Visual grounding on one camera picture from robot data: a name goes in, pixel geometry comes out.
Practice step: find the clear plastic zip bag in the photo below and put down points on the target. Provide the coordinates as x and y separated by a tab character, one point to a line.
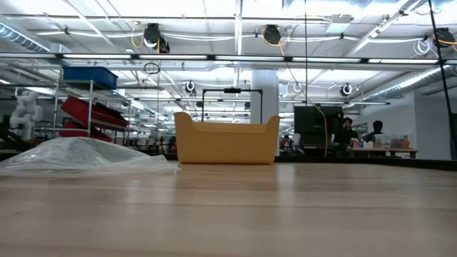
78	153

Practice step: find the yellow plastic bin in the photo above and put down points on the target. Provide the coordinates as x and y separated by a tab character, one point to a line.
226	142

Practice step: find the white pillar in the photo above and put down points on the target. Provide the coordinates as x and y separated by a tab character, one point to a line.
264	93

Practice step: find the black monitor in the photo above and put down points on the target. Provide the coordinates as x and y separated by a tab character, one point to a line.
310	121

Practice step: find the long ceiling light strip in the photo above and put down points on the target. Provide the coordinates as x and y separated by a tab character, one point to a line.
171	56

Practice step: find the person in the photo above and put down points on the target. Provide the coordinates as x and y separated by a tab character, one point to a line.
375	131
346	133

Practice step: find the red tilted bin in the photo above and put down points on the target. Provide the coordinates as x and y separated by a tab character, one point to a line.
93	112
75	131

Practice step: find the metal shelf rack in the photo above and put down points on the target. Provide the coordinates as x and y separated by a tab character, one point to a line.
90	92

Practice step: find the blue storage bin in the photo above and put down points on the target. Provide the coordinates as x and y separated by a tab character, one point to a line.
89	76

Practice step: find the wooden table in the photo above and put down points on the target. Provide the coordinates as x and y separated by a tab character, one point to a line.
392	150

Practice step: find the white robot figure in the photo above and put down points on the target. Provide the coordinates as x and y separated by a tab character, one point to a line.
25	110

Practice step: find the black gantry frame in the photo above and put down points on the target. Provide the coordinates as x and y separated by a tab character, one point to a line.
232	90

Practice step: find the silver ventilation duct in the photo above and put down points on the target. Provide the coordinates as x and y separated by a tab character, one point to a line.
21	37
403	84

